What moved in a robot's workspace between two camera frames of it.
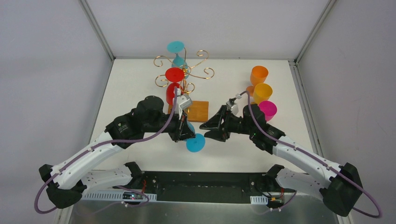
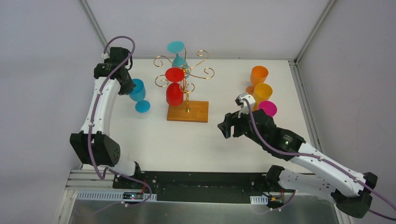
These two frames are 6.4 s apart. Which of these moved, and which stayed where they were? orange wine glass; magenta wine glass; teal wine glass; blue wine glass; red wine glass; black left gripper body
Moved: blue wine glass; black left gripper body
Stayed: red wine glass; magenta wine glass; teal wine glass; orange wine glass
